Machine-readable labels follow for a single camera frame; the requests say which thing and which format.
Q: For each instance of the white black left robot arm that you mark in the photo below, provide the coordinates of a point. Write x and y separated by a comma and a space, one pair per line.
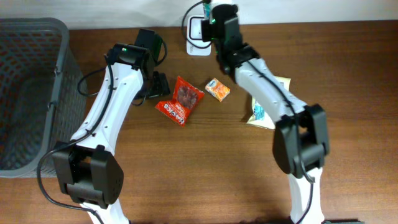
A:
86, 169

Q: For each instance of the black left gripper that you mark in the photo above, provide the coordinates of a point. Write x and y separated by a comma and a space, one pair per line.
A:
160, 86

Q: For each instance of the yellow chip bag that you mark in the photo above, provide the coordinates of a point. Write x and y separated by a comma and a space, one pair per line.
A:
259, 117

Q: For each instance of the orange small box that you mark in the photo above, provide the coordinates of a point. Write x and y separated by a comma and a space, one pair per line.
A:
217, 89

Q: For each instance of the teal tissue pack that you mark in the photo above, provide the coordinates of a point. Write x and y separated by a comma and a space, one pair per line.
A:
206, 10

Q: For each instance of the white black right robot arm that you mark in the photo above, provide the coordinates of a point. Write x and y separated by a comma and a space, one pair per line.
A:
301, 141

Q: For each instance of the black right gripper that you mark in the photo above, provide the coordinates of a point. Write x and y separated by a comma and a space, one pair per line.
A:
211, 25

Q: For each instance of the white barcode scanner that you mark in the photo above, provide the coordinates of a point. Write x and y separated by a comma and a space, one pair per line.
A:
195, 43

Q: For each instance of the grey plastic mesh basket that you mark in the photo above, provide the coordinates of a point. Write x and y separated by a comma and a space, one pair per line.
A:
40, 105

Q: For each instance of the red snack packet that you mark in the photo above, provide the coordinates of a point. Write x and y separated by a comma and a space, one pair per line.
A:
184, 100

